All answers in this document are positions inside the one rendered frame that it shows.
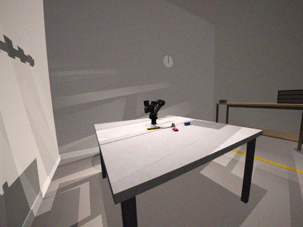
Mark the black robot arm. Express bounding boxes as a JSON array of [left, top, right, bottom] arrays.
[[144, 99, 165, 125]]

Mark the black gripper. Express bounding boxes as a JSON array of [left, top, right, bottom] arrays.
[[149, 101, 159, 119]]

